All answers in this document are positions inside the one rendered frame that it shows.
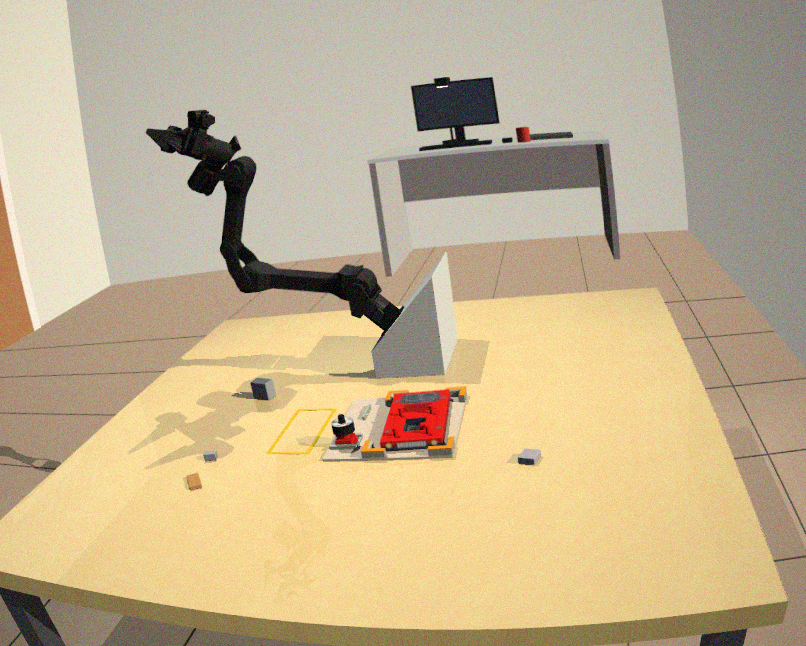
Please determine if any orange-brown block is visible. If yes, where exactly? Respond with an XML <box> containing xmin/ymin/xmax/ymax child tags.
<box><xmin>186</xmin><ymin>473</ymin><xmax>202</xmax><ymax>490</ymax></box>

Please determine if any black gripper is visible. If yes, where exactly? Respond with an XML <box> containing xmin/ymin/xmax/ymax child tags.
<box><xmin>146</xmin><ymin>125</ymin><xmax>216</xmax><ymax>162</ymax></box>

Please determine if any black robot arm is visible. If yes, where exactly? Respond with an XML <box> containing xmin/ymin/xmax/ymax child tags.
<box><xmin>187</xmin><ymin>110</ymin><xmax>404</xmax><ymax>336</ymax></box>

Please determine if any black rubber tyre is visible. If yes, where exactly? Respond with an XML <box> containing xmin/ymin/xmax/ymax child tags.
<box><xmin>331</xmin><ymin>417</ymin><xmax>355</xmax><ymax>436</ymax></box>

